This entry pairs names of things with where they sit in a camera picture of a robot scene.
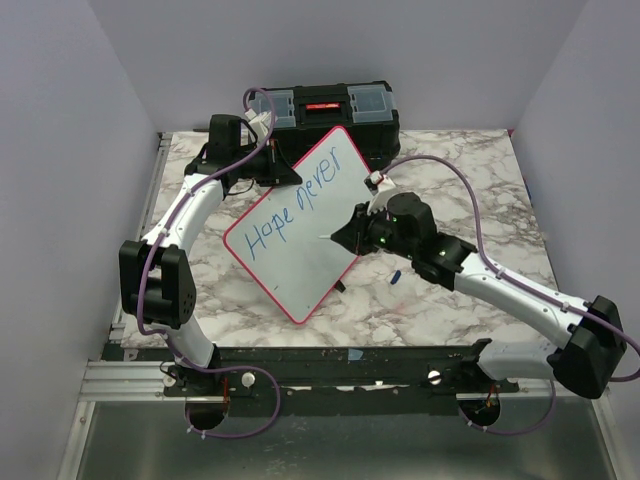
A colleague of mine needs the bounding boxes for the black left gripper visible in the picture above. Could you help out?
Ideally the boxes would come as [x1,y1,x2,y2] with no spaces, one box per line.
[232,138,302,187]

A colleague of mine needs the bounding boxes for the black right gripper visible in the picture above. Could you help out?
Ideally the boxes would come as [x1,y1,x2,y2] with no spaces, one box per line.
[332,200,417,261]

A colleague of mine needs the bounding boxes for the blue marker cap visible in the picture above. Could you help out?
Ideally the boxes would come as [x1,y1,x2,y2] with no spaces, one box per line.
[389,270,401,285]

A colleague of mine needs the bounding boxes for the pink-framed whiteboard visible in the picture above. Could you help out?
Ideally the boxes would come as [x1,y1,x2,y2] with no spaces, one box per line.
[223,127,371,325]

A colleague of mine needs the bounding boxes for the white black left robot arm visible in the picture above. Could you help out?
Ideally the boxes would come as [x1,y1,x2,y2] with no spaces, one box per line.
[119,109,301,395]

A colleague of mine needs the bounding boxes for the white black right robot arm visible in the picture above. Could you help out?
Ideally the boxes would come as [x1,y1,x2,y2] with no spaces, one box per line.
[329,193,627,399]

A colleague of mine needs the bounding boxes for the black plastic toolbox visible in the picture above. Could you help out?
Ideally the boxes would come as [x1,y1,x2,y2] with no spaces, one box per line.
[243,80,401,171]

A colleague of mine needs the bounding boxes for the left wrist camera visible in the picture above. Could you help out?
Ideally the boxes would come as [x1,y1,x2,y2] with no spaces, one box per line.
[245,108,277,144]

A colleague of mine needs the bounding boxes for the aluminium frame rail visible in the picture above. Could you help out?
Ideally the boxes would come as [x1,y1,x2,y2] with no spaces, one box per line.
[109,132,174,346]

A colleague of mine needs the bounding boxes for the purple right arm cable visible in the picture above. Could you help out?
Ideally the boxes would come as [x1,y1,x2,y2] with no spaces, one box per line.
[382,155,640,436]

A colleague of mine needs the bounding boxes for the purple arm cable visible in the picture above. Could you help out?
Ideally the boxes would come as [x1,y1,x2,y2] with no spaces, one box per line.
[135,87,282,441]
[382,155,640,436]

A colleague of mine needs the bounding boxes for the black mounting rail base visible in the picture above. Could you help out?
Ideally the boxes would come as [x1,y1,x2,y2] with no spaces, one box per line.
[101,341,519,424]

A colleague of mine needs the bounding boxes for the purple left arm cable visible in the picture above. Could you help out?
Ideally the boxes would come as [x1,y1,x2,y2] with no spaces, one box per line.
[135,87,282,441]

